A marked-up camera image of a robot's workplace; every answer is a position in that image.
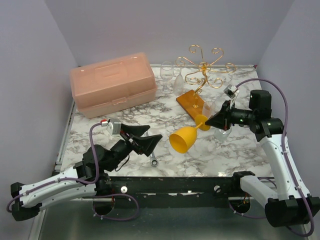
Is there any pink plastic storage box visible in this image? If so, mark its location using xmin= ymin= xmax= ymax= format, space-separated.
xmin=69 ymin=52 xmax=158 ymax=119

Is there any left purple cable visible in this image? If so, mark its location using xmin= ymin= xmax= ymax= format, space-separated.
xmin=6 ymin=121 xmax=140 ymax=221

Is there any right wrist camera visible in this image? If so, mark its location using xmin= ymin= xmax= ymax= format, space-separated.
xmin=223 ymin=84 xmax=240 ymax=105

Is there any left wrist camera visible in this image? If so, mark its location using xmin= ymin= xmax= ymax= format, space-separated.
xmin=106 ymin=118 xmax=122 ymax=136

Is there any short clear goblet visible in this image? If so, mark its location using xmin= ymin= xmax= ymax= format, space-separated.
xmin=214 ymin=128 xmax=232 ymax=143

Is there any gold wire glass rack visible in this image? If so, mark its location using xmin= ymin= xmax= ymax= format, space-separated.
xmin=175 ymin=44 xmax=237 ymax=120

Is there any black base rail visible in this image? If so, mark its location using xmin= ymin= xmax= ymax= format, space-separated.
xmin=92 ymin=171 xmax=253 ymax=214

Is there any clear wine glass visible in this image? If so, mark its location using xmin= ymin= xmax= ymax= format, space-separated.
xmin=214 ymin=97 xmax=227 ymax=111
xmin=159 ymin=61 xmax=174 ymax=94

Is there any clear wine glass back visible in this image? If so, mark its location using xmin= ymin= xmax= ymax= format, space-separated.
xmin=159 ymin=61 xmax=174 ymax=94

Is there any silver ratchet wrench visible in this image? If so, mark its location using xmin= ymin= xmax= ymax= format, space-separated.
xmin=144 ymin=132 xmax=160 ymax=167

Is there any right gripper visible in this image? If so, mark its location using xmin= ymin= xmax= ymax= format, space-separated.
xmin=205 ymin=99 xmax=256 ymax=131

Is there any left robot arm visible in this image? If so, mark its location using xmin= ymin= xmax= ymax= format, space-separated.
xmin=6 ymin=120 xmax=163 ymax=222

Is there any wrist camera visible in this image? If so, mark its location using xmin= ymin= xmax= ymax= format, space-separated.
xmin=106 ymin=118 xmax=122 ymax=136
xmin=223 ymin=84 xmax=240 ymax=105

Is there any ribbed clear champagne flute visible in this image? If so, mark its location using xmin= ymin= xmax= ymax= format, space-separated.
xmin=173 ymin=66 xmax=184 ymax=96

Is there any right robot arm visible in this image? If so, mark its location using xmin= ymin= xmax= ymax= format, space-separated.
xmin=206 ymin=89 xmax=320 ymax=227

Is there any yellow plastic wine glass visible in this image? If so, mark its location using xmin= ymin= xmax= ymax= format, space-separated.
xmin=169 ymin=114 xmax=211 ymax=154

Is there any clear wine glass right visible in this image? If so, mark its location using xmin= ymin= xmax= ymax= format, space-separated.
xmin=214 ymin=97 xmax=227 ymax=111

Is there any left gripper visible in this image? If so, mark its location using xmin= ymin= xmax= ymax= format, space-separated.
xmin=106 ymin=124 xmax=163 ymax=173

